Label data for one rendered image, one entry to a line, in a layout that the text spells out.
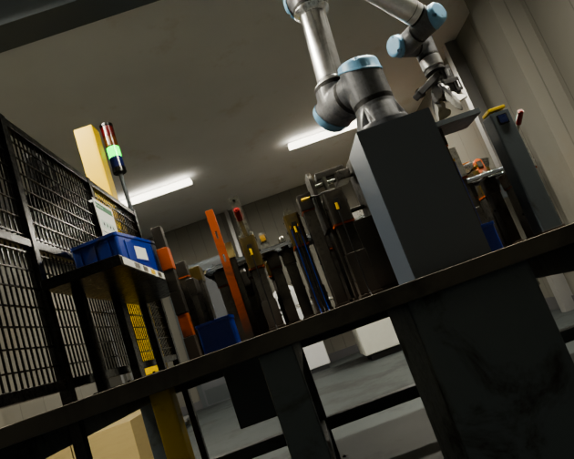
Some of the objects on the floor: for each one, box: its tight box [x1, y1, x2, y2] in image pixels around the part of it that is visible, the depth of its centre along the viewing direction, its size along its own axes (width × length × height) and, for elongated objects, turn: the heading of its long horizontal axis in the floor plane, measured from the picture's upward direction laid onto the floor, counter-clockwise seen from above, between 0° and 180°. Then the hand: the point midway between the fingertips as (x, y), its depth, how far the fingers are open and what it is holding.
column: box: [387, 260, 574, 459], centre depth 124 cm, size 31×31×66 cm
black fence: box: [0, 101, 210, 459], centre depth 163 cm, size 14×197×155 cm, turn 120°
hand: (450, 120), depth 175 cm, fingers open, 14 cm apart
